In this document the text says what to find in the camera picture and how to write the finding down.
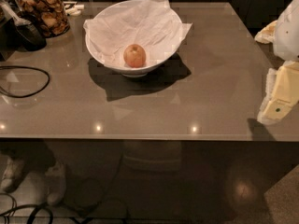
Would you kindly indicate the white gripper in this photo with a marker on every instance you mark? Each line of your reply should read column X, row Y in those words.
column 288, row 34

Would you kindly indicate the red yellow apple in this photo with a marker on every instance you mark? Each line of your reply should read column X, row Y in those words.
column 135, row 56

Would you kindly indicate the white paper sheet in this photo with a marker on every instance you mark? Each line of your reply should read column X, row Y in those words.
column 137, row 25

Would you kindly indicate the small white items on table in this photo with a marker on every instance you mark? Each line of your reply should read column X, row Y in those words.
column 73, row 9

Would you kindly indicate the glass jar of dried slices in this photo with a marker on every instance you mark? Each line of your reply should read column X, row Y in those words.
column 50, row 15

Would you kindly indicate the right white shoe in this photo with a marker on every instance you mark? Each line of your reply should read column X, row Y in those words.
column 56, row 183

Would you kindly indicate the white shoe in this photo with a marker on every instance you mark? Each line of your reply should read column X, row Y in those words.
column 13, row 175
column 56, row 183

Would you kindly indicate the left white shoe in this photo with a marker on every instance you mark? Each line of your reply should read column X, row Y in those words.
column 13, row 175

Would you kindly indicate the black round appliance with handle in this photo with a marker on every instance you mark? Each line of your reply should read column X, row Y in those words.
column 29, row 35

